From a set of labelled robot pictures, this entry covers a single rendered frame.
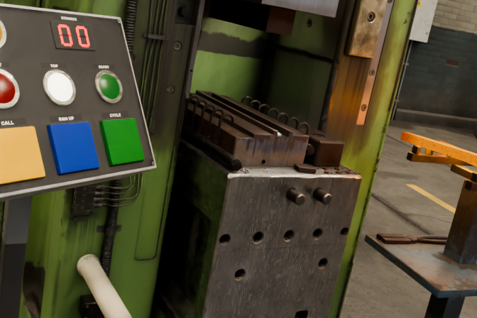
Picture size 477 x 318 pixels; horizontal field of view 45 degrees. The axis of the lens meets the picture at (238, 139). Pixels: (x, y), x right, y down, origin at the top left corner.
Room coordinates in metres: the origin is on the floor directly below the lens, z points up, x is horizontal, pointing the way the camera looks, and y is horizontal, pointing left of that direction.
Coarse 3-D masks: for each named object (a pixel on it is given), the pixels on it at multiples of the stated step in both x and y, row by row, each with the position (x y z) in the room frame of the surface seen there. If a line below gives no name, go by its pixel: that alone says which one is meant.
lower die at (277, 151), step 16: (208, 96) 1.56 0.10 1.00; (224, 96) 1.66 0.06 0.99; (192, 112) 1.40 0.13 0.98; (208, 112) 1.43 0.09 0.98; (224, 112) 1.42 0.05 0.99; (240, 112) 1.41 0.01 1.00; (256, 112) 1.49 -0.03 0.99; (224, 128) 1.28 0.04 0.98; (240, 128) 1.29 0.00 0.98; (256, 128) 1.30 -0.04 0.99; (272, 128) 1.28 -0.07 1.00; (288, 128) 1.36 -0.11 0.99; (224, 144) 1.25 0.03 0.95; (240, 144) 1.22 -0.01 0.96; (256, 144) 1.24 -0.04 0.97; (272, 144) 1.27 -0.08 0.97; (288, 144) 1.29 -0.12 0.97; (304, 144) 1.31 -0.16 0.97; (240, 160) 1.23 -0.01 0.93; (256, 160) 1.25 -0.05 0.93; (272, 160) 1.27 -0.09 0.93; (288, 160) 1.30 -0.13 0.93
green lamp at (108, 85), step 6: (102, 78) 0.93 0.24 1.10; (108, 78) 0.94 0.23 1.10; (114, 78) 0.95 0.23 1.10; (102, 84) 0.92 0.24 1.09; (108, 84) 0.93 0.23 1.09; (114, 84) 0.95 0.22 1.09; (102, 90) 0.92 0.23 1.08; (108, 90) 0.93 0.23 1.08; (114, 90) 0.94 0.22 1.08; (108, 96) 0.93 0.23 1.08; (114, 96) 0.94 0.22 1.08
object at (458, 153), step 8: (408, 136) 1.50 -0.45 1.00; (416, 136) 1.48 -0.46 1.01; (416, 144) 1.47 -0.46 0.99; (424, 144) 1.44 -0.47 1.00; (432, 144) 1.42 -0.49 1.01; (440, 144) 1.40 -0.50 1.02; (440, 152) 1.39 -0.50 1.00; (448, 152) 1.37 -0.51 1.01; (456, 152) 1.35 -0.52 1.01; (464, 152) 1.33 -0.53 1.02; (472, 152) 1.34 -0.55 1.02; (464, 160) 1.32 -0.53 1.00; (472, 160) 1.30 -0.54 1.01
